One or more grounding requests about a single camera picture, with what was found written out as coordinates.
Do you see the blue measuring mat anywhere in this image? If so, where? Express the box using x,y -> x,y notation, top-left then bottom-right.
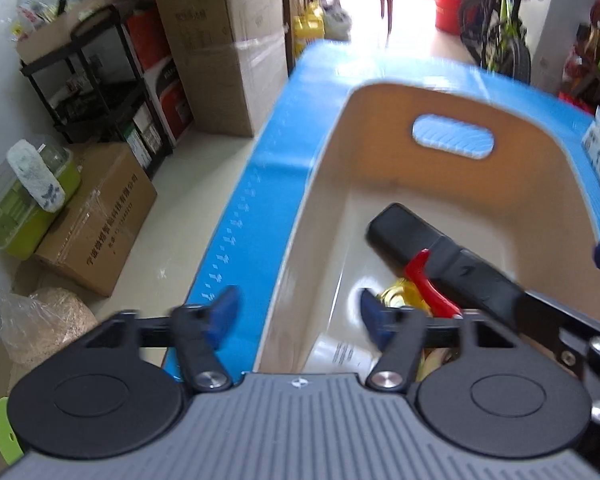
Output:
162,40 -> 600,376

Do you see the red-handled tool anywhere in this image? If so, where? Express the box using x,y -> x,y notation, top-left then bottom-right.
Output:
404,249 -> 465,320

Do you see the green container with clear lid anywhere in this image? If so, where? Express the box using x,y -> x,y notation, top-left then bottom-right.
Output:
0,135 -> 81,261

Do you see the white plastic bag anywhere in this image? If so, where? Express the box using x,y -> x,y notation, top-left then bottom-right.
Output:
320,0 -> 353,41

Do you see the green plastic piece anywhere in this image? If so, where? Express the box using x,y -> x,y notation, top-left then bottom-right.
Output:
0,396 -> 26,466

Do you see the clear bag of grain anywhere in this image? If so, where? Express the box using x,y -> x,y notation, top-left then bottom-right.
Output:
0,287 -> 98,366

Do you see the dark wooden shelf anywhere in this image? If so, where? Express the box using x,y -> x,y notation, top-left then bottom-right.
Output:
557,20 -> 600,116

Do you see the green and black bicycle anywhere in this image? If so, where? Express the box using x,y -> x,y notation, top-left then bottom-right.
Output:
457,0 -> 543,86

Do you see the red bucket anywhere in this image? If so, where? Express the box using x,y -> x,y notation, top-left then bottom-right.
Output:
434,0 -> 473,36

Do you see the white and red appliance box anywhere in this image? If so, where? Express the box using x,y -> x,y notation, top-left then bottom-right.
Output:
145,57 -> 196,146

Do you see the open cardboard box with clutter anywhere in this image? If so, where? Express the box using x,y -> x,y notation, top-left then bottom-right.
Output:
15,0 -> 113,63

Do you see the taped brown cardboard box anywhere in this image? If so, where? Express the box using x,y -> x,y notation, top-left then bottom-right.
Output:
34,142 -> 158,297

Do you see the white appliance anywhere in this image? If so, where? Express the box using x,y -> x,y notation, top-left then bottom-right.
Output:
530,0 -> 600,93

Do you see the black shelf cart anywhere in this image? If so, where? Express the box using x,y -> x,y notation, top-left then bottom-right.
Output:
20,2 -> 176,178

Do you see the yellow packet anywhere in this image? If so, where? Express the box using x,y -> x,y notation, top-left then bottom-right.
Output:
377,280 -> 433,317

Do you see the white printed bottle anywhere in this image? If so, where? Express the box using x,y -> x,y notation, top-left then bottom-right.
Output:
305,335 -> 377,375

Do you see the white rolled towel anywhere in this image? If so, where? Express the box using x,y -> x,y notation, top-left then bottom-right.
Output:
6,141 -> 66,212

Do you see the beige plastic storage bin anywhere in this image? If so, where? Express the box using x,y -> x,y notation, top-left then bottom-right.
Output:
257,82 -> 600,376

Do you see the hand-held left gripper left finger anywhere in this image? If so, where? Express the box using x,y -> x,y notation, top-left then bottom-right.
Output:
87,286 -> 243,394

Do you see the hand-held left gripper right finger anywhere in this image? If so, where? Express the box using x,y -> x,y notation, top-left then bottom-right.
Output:
359,287 -> 514,391

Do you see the large brown cardboard box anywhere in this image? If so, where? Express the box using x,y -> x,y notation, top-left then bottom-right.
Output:
152,0 -> 286,48

